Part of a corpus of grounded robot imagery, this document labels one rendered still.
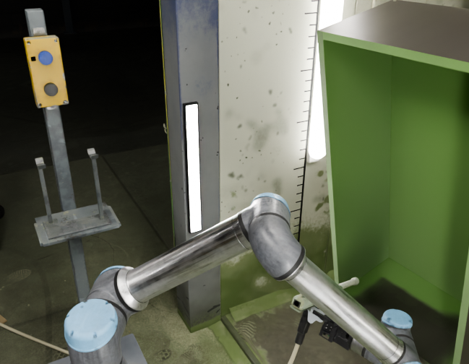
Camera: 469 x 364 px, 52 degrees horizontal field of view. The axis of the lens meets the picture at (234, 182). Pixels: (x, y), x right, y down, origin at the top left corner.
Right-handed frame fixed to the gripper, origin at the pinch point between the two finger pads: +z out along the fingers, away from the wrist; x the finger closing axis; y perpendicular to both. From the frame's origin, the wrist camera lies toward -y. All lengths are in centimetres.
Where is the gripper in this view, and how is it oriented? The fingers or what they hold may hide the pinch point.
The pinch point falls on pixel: (309, 302)
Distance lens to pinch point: 184.4
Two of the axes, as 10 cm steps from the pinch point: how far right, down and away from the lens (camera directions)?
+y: -2.7, 9.3, 2.3
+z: -7.5, -3.6, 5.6
